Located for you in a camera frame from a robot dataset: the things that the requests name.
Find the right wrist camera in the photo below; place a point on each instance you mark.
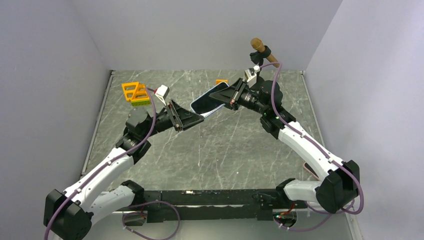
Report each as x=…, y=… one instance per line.
x=251, y=75

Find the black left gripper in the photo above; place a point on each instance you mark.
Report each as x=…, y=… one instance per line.
x=180, y=118

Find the pink cased phone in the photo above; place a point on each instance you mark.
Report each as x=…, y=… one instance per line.
x=310, y=170

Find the light blue phone case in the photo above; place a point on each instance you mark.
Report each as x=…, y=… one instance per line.
x=209, y=99

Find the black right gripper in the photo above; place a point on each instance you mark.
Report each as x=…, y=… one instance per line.
x=231, y=95

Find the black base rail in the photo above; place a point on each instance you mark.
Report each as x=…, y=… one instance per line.
x=228, y=204

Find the orange toy window block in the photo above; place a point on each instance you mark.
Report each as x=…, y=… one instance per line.
x=219, y=81

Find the black microphone stand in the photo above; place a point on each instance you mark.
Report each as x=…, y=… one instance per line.
x=258, y=59

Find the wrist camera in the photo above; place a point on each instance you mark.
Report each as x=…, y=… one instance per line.
x=161, y=93
x=251, y=75

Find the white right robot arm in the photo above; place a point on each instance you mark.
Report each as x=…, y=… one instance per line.
x=338, y=180

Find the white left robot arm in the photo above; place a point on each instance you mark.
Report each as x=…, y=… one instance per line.
x=71, y=213

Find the brown wooden microphone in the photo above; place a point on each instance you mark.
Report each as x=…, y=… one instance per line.
x=258, y=45

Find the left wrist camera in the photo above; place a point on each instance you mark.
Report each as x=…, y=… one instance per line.
x=161, y=93

